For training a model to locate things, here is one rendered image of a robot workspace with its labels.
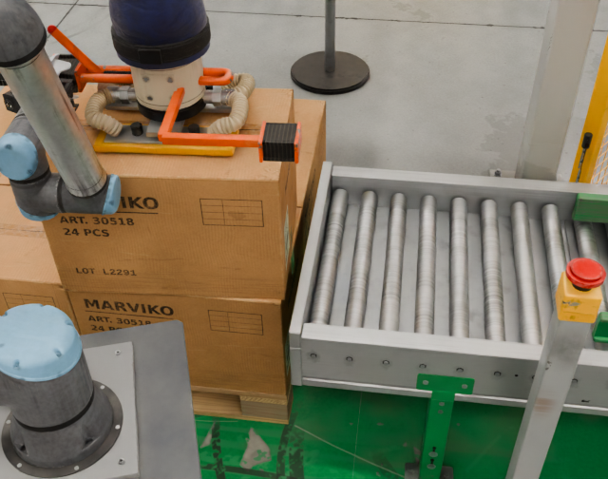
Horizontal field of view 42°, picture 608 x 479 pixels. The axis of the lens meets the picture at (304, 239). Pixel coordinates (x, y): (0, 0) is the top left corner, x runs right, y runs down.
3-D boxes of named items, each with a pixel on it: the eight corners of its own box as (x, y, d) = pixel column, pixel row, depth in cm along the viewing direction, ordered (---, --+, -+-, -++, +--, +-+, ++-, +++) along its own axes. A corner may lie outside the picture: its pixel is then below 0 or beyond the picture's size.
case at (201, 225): (297, 203, 236) (294, 87, 209) (285, 300, 207) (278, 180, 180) (102, 197, 240) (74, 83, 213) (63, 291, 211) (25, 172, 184)
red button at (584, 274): (598, 272, 148) (603, 257, 145) (604, 298, 143) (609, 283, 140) (560, 269, 149) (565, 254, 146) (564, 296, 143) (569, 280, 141)
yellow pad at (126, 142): (239, 132, 193) (237, 115, 190) (233, 157, 186) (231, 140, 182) (104, 128, 196) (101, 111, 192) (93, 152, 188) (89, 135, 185)
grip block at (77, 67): (92, 73, 196) (87, 52, 192) (81, 94, 189) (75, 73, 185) (60, 72, 197) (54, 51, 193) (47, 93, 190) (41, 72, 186)
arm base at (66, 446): (108, 463, 145) (99, 431, 139) (4, 473, 144) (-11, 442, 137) (116, 382, 160) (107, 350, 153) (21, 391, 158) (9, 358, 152)
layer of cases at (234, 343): (326, 188, 305) (326, 100, 279) (286, 395, 233) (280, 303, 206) (34, 166, 319) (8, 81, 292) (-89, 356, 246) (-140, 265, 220)
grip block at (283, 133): (301, 140, 172) (301, 121, 169) (298, 163, 166) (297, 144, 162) (263, 139, 173) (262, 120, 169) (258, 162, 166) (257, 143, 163)
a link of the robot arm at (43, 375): (80, 431, 139) (58, 366, 127) (-14, 425, 140) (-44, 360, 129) (103, 364, 150) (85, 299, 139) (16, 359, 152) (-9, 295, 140)
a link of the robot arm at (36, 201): (64, 225, 176) (50, 182, 167) (13, 223, 177) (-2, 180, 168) (76, 199, 183) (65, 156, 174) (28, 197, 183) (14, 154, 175)
